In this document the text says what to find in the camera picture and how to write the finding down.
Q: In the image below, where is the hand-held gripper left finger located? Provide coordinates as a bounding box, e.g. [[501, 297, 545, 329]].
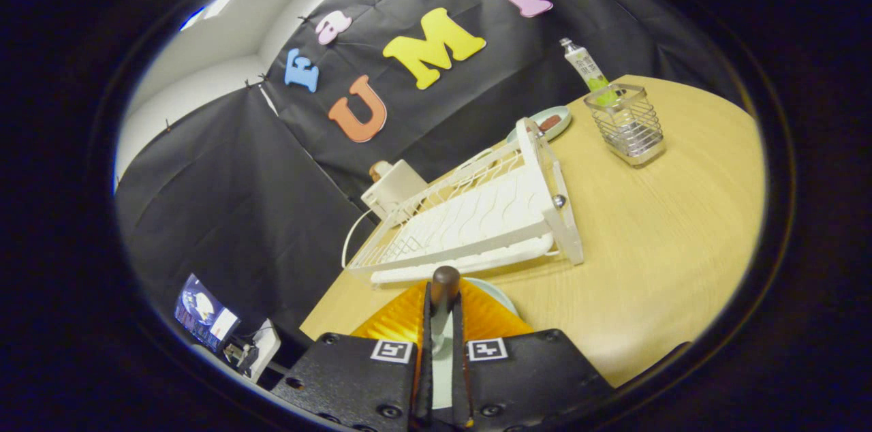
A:
[[272, 281, 435, 432]]

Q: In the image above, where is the green label drink bottle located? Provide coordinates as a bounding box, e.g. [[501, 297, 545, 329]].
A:
[[559, 37, 617, 106]]

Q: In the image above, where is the pale green food plate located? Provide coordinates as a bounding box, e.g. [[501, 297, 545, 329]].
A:
[[505, 105, 572, 144]]

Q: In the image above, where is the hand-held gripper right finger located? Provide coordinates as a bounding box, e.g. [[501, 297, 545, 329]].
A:
[[451, 278, 617, 430]]

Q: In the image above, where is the white wire dish rack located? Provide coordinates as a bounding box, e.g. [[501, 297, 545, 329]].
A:
[[343, 117, 585, 286]]

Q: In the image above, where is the white desk device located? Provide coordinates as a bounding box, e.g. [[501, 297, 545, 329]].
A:
[[235, 320, 281, 384]]

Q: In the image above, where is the white toaster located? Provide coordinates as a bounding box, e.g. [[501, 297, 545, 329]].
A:
[[360, 159, 430, 221]]

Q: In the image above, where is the brown handled spoon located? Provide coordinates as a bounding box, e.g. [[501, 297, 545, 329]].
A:
[[431, 266, 461, 354]]

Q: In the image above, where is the computer monitor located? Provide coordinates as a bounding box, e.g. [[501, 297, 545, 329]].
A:
[[174, 273, 240, 351]]

